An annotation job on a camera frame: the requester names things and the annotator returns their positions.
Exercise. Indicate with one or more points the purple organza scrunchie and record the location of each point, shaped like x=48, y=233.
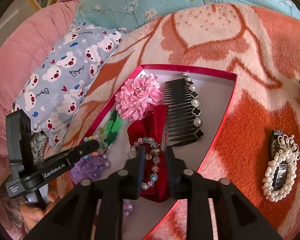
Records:
x=89, y=167

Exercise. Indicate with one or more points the green beaded accessory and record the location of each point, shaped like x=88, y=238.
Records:
x=107, y=134

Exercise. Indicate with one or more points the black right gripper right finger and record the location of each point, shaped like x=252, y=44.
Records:
x=215, y=206

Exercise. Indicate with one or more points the blue bear pattern pillow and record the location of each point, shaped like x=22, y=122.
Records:
x=55, y=90

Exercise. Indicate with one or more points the white pearl scrunchie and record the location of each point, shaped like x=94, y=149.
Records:
x=280, y=174

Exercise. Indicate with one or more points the pink bedsheet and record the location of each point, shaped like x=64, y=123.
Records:
x=24, y=50

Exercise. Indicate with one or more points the black pearl hair comb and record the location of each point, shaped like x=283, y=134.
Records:
x=183, y=123

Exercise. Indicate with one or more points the left hand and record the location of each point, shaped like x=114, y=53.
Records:
x=32, y=215

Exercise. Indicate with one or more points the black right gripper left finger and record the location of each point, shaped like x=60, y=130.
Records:
x=94, y=209

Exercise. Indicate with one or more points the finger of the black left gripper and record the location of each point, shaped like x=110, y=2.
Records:
x=58, y=164

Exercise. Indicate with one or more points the pink flower hair accessory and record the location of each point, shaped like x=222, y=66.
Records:
x=137, y=96

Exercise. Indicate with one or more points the small purple lace scrunchie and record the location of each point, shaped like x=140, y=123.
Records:
x=127, y=208

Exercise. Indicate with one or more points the orange floral blanket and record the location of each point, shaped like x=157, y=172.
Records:
x=262, y=48

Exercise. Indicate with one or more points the red bow hair clip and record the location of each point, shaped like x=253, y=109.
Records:
x=155, y=179

